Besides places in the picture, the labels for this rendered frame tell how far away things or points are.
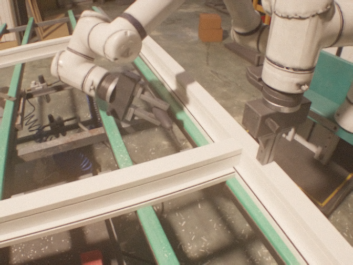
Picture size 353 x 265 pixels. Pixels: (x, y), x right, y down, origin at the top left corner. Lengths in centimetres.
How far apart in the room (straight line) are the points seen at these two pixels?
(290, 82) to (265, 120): 8
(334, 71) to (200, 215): 107
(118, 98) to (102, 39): 17
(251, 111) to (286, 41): 14
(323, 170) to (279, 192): 107
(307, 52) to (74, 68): 58
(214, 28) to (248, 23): 276
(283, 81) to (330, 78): 96
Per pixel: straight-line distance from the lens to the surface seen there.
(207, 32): 406
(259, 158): 58
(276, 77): 44
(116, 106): 73
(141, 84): 70
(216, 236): 153
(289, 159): 157
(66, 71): 76
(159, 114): 70
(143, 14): 67
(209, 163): 59
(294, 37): 41
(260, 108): 47
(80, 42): 75
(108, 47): 62
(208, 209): 163
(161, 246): 52
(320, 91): 143
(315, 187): 148
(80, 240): 89
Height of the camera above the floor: 133
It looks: 39 degrees down
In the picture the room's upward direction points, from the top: straight up
